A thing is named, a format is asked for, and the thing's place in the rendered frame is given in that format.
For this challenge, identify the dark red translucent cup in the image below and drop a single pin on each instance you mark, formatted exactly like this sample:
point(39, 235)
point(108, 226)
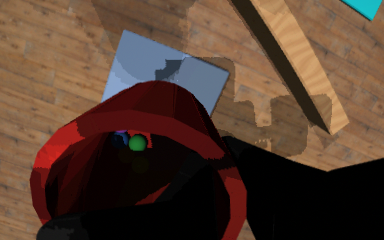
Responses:
point(79, 169)

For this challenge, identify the green marble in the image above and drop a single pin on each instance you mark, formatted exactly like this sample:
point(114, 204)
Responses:
point(137, 143)

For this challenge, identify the light wooden beam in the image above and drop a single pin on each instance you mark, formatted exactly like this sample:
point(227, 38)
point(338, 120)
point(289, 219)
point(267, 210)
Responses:
point(286, 44)

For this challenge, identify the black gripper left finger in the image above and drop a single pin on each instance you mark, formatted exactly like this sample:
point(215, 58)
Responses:
point(186, 210)

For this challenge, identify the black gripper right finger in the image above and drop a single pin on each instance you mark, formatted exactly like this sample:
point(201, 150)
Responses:
point(287, 200)

